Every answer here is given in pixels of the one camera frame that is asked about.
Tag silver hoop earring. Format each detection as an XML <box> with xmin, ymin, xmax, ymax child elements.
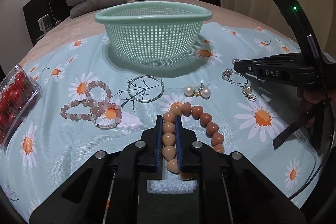
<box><xmin>222</xmin><ymin>68</ymin><xmax>248</xmax><ymax>87</ymax></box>

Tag silver hoop bangle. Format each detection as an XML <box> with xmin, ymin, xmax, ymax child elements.
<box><xmin>127</xmin><ymin>75</ymin><xmax>165</xmax><ymax>103</ymax></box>

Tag clear box of cherry tomatoes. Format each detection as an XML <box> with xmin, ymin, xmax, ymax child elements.
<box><xmin>1</xmin><ymin>65</ymin><xmax>42</xmax><ymax>150</ymax></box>

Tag white device on nightstand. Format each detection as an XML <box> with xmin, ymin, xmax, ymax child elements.
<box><xmin>36</xmin><ymin>14</ymin><xmax>61</xmax><ymax>42</ymax></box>

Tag orange bead bracelet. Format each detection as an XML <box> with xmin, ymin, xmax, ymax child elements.
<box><xmin>161</xmin><ymin>102</ymin><xmax>226</xmax><ymax>181</ymax></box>

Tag green plastic colander basket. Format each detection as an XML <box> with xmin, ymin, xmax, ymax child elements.
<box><xmin>94</xmin><ymin>1</ymin><xmax>213</xmax><ymax>67</ymax></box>

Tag pearl earring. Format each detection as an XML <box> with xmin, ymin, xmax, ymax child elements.
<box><xmin>199</xmin><ymin>81</ymin><xmax>211</xmax><ymax>99</ymax></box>
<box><xmin>184</xmin><ymin>86</ymin><xmax>200</xmax><ymax>97</ymax></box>

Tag black cable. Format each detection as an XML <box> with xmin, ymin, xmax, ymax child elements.
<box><xmin>286</xmin><ymin>143</ymin><xmax>332</xmax><ymax>200</ymax></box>

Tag tan bed cover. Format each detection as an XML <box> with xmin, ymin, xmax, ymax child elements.
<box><xmin>18</xmin><ymin>0</ymin><xmax>296</xmax><ymax>67</ymax></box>

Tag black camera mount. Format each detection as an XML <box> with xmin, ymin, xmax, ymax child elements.
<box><xmin>272</xmin><ymin>0</ymin><xmax>326</xmax><ymax>61</ymax></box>

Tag pink white bead bracelet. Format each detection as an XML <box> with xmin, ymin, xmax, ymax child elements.
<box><xmin>90</xmin><ymin>103</ymin><xmax>123</xmax><ymax>129</ymax></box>

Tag lower grey folded blanket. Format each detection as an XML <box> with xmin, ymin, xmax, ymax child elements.
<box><xmin>70</xmin><ymin>0</ymin><xmax>126</xmax><ymax>19</ymax></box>

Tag right hand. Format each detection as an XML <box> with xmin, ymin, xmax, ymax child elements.
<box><xmin>297</xmin><ymin>88</ymin><xmax>335</xmax><ymax>114</ymax></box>

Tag daisy print light-blue cloth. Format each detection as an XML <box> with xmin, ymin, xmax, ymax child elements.
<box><xmin>1</xmin><ymin>22</ymin><xmax>323</xmax><ymax>219</ymax></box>

